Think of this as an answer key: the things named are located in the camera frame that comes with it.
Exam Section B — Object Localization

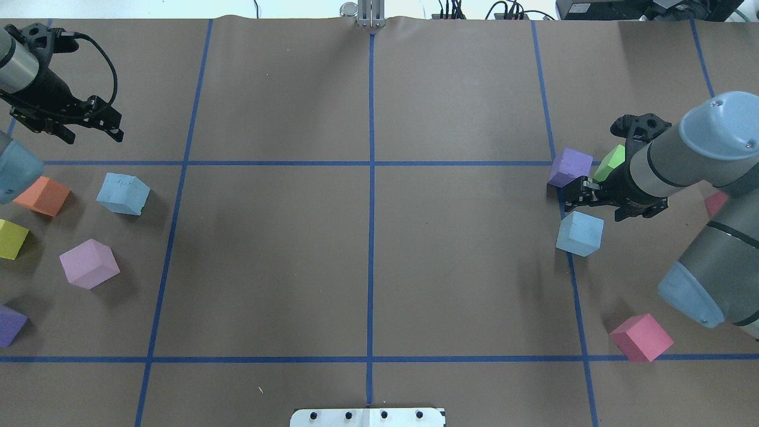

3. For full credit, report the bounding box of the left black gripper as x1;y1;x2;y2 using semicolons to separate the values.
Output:
5;23;125;145

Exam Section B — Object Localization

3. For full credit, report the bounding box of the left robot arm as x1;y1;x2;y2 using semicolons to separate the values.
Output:
1;23;125;144

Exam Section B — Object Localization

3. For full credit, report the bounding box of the light pink foam block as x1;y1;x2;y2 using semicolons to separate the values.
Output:
59;240;121;289

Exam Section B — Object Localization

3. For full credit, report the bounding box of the purple foam block left side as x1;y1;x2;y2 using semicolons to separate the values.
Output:
1;305;29;348

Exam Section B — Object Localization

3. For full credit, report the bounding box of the yellow foam block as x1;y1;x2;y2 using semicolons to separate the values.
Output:
1;219;30;260

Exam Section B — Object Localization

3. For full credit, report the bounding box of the green foam block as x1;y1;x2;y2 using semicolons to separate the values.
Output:
592;144;626;182

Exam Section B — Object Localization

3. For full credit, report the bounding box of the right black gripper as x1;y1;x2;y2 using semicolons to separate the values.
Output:
562;113;672;222

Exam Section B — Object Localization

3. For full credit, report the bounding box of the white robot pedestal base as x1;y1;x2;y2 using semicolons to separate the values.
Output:
289;407;447;426

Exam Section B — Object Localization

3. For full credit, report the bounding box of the top camera mount bracket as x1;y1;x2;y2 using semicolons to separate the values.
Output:
339;0;387;28

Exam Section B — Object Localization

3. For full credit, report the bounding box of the purple foam block right side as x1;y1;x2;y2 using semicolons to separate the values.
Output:
547;148;594;187

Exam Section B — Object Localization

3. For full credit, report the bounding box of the orange foam block right side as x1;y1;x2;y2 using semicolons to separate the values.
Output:
704;191;729;218

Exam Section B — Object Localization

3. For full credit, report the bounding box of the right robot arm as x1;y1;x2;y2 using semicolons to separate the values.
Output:
561;90;758;340

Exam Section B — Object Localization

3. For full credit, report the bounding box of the light blue block arm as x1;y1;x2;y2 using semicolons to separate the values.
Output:
555;212;605;257
97;173;150;216

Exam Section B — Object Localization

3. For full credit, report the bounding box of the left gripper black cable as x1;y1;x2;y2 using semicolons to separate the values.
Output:
56;31;119;110

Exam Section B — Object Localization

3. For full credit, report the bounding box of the purple foam block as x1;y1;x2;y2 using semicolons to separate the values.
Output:
1;305;29;348
547;148;594;187

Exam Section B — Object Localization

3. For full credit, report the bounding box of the magenta foam block near pedestal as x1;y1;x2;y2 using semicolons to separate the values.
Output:
609;314;674;363

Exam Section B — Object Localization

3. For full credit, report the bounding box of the orange foam block left side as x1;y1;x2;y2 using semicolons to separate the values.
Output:
12;176;71;217

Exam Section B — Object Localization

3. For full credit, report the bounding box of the orange foam block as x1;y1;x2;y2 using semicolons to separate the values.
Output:
12;176;71;217
704;191;729;218

